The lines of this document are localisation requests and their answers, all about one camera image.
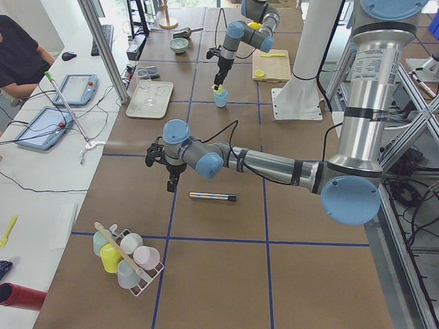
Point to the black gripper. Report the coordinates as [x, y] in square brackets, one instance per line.
[175, 168]
[223, 64]

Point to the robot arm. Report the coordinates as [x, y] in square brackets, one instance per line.
[348, 182]
[260, 12]

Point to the light blue plastic cup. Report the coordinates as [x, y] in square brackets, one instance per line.
[221, 98]

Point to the whole yellow lemon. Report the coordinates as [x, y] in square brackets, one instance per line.
[255, 25]

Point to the white cup in rack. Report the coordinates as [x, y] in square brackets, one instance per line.
[130, 242]

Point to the pink cup in rack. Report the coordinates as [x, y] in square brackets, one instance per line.
[146, 257]

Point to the green cup in rack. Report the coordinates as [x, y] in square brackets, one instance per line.
[98, 242]

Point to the yellow cup in rack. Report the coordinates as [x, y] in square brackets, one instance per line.
[110, 258]

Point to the grey cup in rack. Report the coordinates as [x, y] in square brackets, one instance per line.
[127, 278]

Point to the wooden cutting board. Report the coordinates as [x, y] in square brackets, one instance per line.
[276, 69]

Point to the green bowl of ice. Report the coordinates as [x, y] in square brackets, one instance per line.
[179, 45]

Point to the yellow plastic knife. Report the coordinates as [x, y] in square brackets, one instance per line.
[272, 55]

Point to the steel ice scoop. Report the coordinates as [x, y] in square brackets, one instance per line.
[186, 32]

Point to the steel muddler black tip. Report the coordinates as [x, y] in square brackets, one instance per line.
[214, 196]

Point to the grey folded cloth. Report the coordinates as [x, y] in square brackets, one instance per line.
[152, 71]

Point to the cream bear tray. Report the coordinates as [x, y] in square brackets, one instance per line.
[161, 92]

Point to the wooden paper towel stand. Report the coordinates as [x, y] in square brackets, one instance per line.
[167, 22]

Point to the clear wine glass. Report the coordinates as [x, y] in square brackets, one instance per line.
[144, 82]

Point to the reacher grabber stick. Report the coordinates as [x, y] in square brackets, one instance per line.
[90, 144]

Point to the far blue teach pendant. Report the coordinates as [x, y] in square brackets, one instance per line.
[79, 89]

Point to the blue teach pendant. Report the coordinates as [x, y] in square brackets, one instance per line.
[79, 89]
[45, 129]

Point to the near blue teach pendant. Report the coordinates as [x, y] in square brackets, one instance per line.
[45, 129]

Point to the black computer mouse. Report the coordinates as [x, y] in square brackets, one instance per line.
[68, 55]

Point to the yellow plastic spatula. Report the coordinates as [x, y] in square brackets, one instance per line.
[5, 237]

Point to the person in black shirt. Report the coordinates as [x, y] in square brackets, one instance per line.
[23, 61]

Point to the red cylinder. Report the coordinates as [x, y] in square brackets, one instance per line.
[17, 296]

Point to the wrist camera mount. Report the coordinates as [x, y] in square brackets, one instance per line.
[155, 153]
[214, 52]

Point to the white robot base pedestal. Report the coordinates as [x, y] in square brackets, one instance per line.
[299, 98]

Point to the wooden rack handle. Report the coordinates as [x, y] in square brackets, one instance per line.
[99, 227]

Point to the white wire cup rack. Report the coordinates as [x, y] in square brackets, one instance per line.
[147, 276]

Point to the aluminium frame post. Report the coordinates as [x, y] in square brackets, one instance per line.
[92, 20]

